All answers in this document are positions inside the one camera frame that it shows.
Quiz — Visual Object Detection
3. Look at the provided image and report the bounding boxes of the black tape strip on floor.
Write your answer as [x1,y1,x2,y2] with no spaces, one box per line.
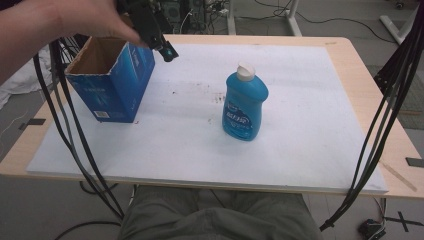
[18,117,47,131]

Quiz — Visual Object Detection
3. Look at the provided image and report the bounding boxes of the blue detergent bottle white cap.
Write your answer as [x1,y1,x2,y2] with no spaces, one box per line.
[221,60,270,142]

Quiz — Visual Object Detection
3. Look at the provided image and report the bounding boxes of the wooden table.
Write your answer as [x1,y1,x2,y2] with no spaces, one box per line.
[0,34,424,201]

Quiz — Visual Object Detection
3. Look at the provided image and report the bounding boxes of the white desk leg with foot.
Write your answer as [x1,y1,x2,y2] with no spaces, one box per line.
[379,4,422,45]

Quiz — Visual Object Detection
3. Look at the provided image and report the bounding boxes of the blue cardboard box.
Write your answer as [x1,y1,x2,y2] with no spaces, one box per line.
[64,35,156,124]

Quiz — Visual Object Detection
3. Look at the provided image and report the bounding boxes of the right gripper black cable bundle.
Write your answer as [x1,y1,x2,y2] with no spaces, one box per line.
[319,0,424,233]

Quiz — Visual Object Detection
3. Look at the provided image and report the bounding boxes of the white cloth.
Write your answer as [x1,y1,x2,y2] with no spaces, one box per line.
[0,45,55,111]

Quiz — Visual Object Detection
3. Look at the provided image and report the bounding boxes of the black computer tower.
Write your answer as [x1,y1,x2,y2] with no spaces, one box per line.
[159,0,208,35]

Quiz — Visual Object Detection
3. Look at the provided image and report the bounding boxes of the black tape strip on table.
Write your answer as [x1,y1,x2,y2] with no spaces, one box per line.
[405,156,424,168]

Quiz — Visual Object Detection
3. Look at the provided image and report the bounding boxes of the person's grey trousers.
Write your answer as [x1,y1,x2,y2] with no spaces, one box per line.
[117,184,324,240]

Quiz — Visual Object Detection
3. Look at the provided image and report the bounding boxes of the small black device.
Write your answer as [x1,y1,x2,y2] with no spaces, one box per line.
[357,218,388,240]

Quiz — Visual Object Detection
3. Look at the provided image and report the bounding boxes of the person's left hand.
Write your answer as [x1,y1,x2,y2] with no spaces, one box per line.
[58,0,148,48]

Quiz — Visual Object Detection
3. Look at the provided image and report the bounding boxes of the white foam mat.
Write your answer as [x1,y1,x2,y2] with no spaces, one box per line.
[25,43,390,196]

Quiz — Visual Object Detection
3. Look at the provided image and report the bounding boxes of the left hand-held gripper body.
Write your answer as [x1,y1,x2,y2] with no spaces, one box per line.
[116,0,174,52]

